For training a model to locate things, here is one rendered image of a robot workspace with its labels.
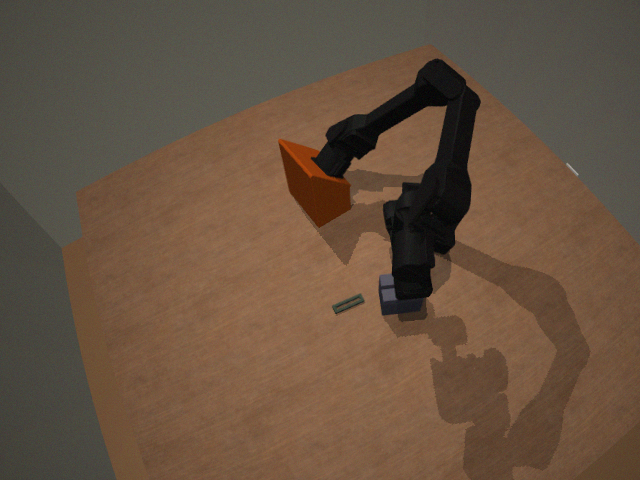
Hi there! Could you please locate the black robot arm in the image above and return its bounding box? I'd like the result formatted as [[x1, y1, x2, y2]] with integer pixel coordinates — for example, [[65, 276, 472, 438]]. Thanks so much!
[[311, 58, 481, 283]]

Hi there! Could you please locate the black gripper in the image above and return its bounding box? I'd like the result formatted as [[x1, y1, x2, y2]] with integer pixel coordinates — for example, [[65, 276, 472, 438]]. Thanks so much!
[[383, 200, 433, 301]]

